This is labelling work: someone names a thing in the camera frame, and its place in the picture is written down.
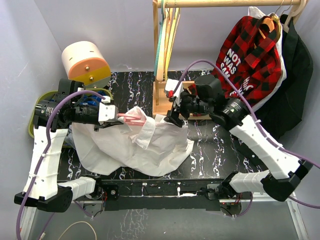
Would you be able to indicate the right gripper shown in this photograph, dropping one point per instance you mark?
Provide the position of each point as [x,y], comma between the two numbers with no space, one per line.
[173,116]

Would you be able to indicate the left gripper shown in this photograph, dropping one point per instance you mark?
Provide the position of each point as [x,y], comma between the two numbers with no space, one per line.
[106,124]

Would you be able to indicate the pink hanger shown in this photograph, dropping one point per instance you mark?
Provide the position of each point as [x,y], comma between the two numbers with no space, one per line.
[132,119]

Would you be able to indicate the white shirt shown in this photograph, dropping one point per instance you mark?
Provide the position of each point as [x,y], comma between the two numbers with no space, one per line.
[155,149]

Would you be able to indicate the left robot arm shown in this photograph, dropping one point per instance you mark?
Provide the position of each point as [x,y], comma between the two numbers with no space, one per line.
[53,114]

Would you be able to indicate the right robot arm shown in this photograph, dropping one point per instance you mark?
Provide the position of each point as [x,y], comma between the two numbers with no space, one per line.
[285,171]

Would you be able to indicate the red plaid shirt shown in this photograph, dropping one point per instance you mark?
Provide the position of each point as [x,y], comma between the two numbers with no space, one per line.
[249,62]

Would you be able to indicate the yellow hanger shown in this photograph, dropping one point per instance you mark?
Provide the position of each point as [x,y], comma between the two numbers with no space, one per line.
[168,33]

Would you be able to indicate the orange wooden hanger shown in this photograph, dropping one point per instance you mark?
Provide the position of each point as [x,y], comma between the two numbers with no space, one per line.
[273,23]

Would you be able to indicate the cream wooden hanger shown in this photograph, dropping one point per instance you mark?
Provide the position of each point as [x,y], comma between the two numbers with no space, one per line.
[294,14]

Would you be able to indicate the blue garment in basket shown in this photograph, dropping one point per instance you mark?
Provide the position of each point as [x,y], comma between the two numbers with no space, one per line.
[90,100]

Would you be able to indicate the wooden clothes rack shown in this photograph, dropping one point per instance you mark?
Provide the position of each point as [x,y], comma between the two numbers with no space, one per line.
[160,104]

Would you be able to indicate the round pastel drawer cabinet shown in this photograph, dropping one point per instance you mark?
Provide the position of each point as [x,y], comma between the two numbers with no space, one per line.
[83,62]

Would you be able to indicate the black garment on rack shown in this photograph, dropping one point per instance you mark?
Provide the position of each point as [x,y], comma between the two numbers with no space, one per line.
[284,110]

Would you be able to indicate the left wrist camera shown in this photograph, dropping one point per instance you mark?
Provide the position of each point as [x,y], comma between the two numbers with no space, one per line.
[108,112]

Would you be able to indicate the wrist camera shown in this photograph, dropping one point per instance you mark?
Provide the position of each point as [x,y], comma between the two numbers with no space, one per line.
[108,112]
[173,89]

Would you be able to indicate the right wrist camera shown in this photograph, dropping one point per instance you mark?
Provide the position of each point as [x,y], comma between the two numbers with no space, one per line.
[173,89]

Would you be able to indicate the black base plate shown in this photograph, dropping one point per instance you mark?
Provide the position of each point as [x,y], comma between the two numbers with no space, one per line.
[169,194]

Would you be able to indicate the aluminium frame rail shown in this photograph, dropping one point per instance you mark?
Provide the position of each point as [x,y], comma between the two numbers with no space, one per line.
[265,220]

